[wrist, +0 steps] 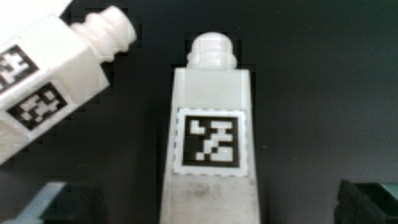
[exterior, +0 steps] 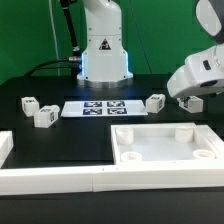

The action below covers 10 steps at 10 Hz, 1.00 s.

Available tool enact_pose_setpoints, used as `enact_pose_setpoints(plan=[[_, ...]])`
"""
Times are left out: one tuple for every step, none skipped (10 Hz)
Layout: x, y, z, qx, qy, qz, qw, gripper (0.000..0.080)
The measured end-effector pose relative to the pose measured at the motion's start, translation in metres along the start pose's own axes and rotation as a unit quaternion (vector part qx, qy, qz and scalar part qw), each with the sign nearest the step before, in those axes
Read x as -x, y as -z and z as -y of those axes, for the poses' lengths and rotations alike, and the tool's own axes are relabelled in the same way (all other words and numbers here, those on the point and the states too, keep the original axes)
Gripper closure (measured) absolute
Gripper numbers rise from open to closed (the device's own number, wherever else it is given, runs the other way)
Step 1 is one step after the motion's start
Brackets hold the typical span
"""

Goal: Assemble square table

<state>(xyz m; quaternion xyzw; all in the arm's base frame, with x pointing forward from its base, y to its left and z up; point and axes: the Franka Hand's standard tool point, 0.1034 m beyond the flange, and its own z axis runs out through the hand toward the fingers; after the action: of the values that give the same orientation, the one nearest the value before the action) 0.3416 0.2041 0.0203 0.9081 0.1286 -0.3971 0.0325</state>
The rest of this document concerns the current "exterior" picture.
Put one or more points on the white fence piece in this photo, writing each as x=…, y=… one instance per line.
x=216, y=133
x=6, y=145

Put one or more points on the white front fence bar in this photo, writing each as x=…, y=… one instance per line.
x=196, y=173

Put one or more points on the white right fence piece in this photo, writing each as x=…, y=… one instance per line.
x=216, y=133

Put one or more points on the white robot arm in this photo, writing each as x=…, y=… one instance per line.
x=105, y=62

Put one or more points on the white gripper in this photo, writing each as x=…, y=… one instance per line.
x=202, y=74

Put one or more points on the white sheet with markers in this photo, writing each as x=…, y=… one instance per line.
x=104, y=108

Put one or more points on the white left fence piece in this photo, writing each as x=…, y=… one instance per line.
x=6, y=145

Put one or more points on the white square table top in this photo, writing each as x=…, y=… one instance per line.
x=169, y=142

